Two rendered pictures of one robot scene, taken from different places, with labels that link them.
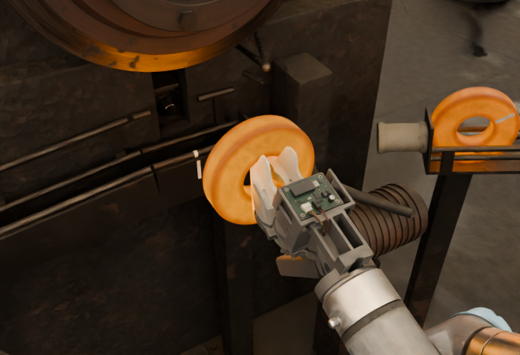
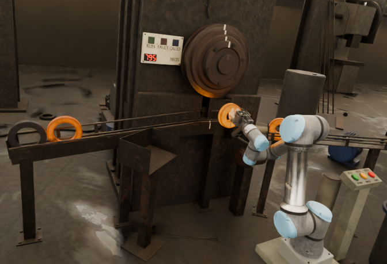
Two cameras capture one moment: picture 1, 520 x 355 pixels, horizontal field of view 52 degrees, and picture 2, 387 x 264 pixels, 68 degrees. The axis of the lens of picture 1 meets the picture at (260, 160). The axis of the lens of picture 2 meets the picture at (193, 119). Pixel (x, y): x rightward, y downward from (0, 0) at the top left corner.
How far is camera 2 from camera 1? 1.17 m
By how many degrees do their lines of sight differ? 22
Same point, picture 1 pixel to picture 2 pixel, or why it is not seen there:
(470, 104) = (279, 121)
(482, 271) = not seen: hidden behind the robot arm
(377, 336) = (253, 131)
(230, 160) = (225, 108)
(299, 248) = (238, 123)
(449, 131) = (273, 128)
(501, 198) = not seen: hidden behind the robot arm
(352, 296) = (249, 126)
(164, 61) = (209, 95)
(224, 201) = (222, 118)
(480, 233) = not seen: hidden behind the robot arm
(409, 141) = (263, 130)
